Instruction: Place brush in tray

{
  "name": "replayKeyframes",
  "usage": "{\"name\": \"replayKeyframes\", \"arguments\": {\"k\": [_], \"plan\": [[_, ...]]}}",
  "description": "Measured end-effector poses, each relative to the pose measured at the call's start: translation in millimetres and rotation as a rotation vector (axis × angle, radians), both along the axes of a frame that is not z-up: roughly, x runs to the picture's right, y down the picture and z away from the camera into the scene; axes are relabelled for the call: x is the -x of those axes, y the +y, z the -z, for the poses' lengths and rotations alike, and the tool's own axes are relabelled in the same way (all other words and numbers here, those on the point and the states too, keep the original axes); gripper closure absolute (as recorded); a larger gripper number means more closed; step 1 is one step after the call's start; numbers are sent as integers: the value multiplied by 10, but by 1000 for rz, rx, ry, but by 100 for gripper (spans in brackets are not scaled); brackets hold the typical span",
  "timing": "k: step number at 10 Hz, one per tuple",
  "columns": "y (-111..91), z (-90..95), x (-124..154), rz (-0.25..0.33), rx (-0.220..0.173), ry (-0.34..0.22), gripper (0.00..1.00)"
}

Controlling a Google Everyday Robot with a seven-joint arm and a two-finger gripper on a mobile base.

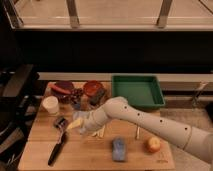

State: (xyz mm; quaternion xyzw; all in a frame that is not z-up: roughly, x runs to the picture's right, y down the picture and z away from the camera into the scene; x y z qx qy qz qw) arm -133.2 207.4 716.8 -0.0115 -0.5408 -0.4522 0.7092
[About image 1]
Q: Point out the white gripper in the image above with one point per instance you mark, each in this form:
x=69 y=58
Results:
x=87 y=127

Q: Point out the black handled dish brush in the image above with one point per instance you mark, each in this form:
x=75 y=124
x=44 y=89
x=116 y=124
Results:
x=61 y=124

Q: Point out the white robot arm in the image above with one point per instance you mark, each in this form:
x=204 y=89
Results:
x=195 y=141

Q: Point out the green plastic tray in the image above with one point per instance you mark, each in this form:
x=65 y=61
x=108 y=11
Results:
x=142 y=92

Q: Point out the light blue cloth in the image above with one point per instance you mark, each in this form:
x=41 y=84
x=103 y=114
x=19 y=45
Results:
x=78 y=115

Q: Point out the purple grapes bunch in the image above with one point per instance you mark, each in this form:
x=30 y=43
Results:
x=75 y=96

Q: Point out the white paper cup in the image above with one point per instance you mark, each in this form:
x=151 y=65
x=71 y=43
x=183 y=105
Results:
x=51 y=104

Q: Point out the dark maroon bowl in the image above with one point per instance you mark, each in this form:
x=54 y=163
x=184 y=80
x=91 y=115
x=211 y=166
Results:
x=65 y=85

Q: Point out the dark rectangular block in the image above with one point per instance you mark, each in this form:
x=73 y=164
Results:
x=94 y=100

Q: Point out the red orange bowl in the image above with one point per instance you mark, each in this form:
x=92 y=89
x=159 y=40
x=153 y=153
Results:
x=92 y=87

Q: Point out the orange carrot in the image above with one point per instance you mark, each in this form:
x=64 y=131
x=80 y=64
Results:
x=58 y=89

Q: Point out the blue sponge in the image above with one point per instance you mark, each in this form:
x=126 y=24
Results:
x=118 y=150

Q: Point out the wooden cutting board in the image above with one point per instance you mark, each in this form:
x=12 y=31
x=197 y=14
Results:
x=91 y=153

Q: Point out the black chair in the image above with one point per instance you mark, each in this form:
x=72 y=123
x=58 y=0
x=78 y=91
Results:
x=14 y=101

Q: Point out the metal fork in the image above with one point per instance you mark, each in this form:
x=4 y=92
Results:
x=137 y=133

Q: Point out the orange apple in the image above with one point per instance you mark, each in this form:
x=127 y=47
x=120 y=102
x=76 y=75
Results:
x=153 y=144

